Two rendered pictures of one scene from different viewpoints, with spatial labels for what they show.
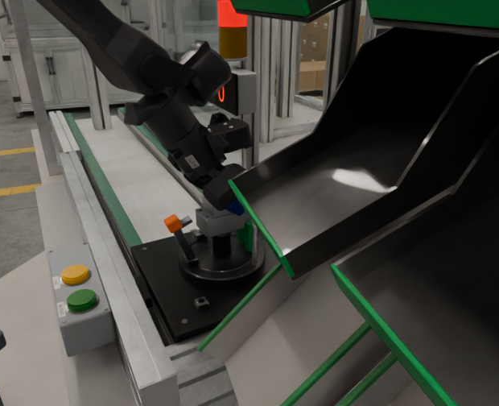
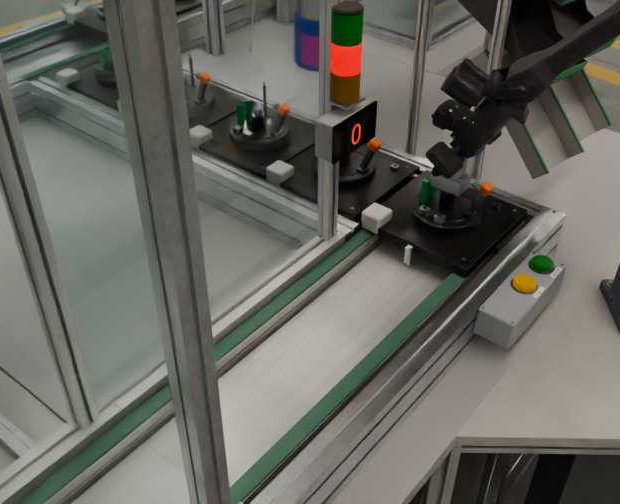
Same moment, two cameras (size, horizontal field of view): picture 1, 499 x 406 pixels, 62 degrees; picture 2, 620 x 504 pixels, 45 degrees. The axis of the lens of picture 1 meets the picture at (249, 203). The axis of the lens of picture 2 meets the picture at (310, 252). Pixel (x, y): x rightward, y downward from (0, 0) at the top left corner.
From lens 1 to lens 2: 1.71 m
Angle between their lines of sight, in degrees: 90
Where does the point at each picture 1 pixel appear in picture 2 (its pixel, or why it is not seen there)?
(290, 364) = (538, 137)
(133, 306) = (520, 242)
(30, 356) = (565, 339)
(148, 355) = (542, 223)
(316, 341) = (532, 122)
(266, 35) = not seen: outside the picture
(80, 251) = (495, 303)
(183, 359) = (534, 207)
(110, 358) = not seen: hidden behind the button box
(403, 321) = not seen: hidden behind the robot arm
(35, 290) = (512, 391)
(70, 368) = (551, 310)
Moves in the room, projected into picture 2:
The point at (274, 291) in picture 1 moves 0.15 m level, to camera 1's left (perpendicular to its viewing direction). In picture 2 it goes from (519, 131) to (566, 167)
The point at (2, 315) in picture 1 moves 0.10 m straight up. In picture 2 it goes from (555, 389) to (567, 348)
